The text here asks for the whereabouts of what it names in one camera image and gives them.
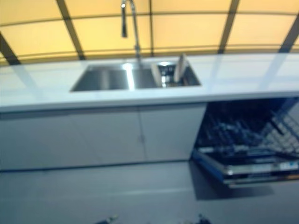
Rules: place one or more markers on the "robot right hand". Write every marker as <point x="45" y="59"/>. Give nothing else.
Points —
<point x="204" y="219"/>

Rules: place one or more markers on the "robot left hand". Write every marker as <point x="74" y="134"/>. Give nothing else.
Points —
<point x="108" y="220"/>

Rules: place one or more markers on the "built-in dishwasher with open door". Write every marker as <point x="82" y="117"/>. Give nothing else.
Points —
<point x="257" y="170"/>

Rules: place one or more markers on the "white cabinet door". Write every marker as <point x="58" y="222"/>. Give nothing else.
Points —
<point x="168" y="133"/>
<point x="70" y="140"/>

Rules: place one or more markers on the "stainless steel kitchen sink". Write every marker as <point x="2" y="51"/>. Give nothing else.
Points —
<point x="105" y="79"/>

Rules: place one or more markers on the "black dish drying rack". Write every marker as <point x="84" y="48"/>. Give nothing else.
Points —
<point x="167" y="72"/>

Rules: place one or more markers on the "chrome pull-down faucet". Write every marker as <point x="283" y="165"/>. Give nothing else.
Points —
<point x="137" y="35"/>

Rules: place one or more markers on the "yellow window with dark frame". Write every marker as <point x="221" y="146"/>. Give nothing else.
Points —
<point x="105" y="35"/>

